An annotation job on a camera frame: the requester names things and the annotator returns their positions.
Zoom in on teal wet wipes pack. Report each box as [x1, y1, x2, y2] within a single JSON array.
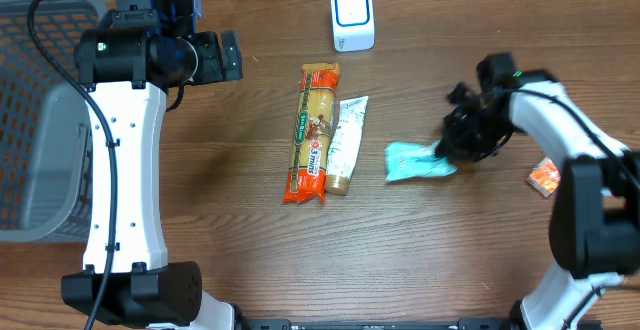
[[385, 141, 457, 182]]

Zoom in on orange spaghetti packet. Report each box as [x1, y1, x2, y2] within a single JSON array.
[[283, 63, 341, 203]]

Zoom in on white cream tube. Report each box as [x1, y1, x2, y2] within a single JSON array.
[[325, 96, 369, 196]]

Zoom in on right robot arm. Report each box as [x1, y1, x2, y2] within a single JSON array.
[[435, 53, 639, 330]]

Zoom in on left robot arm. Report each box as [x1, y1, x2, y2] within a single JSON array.
[[61, 0, 243, 330]]

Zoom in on white barcode scanner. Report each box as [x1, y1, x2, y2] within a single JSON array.
[[330, 0, 375, 52]]

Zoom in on grey plastic mesh basket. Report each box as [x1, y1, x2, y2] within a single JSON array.
[[1, 0, 92, 242]]

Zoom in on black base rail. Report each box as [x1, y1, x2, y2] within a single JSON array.
[[155, 317, 604, 330]]

